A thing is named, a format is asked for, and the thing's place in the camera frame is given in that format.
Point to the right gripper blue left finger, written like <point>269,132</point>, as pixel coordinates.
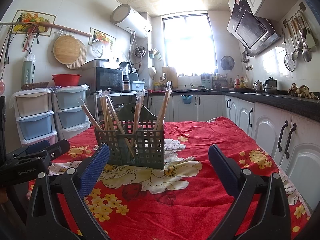
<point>90,170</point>

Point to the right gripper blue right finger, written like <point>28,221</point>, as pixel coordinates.
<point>227,170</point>

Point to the dark green utensil basket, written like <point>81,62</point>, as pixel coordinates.
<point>147,143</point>

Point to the chopsticks pair tall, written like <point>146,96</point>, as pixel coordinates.
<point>162,112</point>

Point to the kitchen window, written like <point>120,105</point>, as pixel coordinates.
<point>189,44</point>

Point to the pastel drawer tower left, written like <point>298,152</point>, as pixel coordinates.
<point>34,115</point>

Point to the pastel drawer tower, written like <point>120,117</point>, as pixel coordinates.
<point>69,118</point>
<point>34,115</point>

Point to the red floral tablecloth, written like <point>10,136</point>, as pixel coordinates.
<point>184,200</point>

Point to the white lower cabinets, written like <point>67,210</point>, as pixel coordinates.
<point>292,140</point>

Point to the pastel drawer tower right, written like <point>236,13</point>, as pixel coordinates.
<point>69,118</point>

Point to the metal shelf rack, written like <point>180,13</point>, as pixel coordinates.
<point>94,105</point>

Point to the wicker basket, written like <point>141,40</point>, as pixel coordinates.
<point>36,85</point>

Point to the blue hanging basket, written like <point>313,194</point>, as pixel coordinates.
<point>187,99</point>

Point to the sauce bottles group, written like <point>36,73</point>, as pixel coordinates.
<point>239,82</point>

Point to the small metal teapot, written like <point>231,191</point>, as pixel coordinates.
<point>258,87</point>

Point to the red plastic basin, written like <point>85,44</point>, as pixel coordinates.
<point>65,80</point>

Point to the dark kettle pot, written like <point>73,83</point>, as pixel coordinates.
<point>270,86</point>

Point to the black microwave oven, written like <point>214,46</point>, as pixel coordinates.
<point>102,78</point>

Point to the black countertop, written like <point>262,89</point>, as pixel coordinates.
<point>308,108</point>

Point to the light blue storage box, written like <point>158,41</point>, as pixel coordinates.
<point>137,85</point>

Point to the ginger root pile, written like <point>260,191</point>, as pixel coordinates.
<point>301,92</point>

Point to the wooden cutting board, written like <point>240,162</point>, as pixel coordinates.
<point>171,75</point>

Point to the round bamboo tray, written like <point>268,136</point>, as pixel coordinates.
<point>70,52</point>

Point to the hanging strainer ladle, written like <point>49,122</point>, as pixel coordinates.
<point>288,61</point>

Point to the hanging metal ladle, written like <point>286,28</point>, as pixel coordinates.
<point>295,53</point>

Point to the hanging metal spoon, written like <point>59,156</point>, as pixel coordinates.
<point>301,43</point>

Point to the black range hood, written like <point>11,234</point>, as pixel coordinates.
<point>255,33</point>

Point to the hanging spatula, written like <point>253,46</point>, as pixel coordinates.
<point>306,32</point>

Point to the white water heater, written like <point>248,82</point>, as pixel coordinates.
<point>125,17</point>

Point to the round wall fan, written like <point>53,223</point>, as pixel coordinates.
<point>227,63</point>

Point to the fruit picture on wall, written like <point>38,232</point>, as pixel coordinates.
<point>107,40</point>

